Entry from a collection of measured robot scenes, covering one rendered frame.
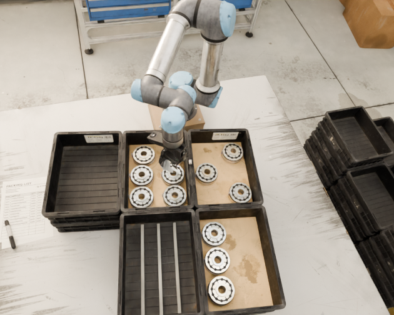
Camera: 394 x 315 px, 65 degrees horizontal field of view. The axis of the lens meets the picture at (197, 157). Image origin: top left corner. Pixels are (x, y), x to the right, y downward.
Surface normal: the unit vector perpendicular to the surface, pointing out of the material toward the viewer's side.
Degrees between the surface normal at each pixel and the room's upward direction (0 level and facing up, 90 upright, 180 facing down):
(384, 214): 0
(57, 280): 0
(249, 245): 0
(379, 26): 90
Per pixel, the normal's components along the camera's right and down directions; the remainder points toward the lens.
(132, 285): 0.10, -0.51
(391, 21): 0.08, 0.84
